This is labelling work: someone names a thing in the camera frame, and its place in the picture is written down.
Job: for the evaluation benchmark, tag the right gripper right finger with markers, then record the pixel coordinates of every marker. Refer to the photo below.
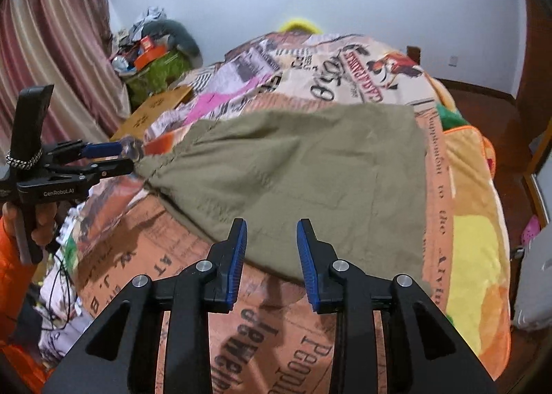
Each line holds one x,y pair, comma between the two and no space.
424,353

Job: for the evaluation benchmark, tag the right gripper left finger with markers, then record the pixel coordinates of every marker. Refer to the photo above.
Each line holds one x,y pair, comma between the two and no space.
118,352

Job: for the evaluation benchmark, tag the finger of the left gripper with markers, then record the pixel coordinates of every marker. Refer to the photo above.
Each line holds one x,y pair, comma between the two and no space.
112,168
100,150

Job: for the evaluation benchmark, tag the olive green pants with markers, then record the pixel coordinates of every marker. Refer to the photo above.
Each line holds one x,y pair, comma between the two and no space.
357,172

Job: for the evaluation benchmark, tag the orange sleeve left forearm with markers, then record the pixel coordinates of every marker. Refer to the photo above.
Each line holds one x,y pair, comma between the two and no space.
15,279

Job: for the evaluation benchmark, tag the left hand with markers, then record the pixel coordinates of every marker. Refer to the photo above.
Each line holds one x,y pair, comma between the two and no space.
45,218

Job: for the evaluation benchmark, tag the newspaper print quilt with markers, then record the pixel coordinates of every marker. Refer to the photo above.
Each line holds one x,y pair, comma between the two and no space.
272,341

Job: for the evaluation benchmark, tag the green storage basket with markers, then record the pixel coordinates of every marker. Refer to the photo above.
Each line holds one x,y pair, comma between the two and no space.
156,77

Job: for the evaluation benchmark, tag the orange box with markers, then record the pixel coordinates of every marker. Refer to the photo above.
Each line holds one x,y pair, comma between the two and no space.
149,56

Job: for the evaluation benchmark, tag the striped pink curtain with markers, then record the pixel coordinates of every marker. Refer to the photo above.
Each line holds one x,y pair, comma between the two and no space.
67,44

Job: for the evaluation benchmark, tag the grey plush toy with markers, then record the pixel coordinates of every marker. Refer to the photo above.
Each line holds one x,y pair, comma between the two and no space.
177,36

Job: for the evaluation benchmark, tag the yellow orange plush blanket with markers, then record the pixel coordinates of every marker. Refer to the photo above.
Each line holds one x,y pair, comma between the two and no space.
472,277

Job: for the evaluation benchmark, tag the yellow bed headboard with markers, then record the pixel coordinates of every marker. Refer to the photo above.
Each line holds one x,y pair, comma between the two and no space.
299,25

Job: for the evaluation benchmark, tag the brown wooden door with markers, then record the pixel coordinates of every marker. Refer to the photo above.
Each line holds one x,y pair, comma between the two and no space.
533,99

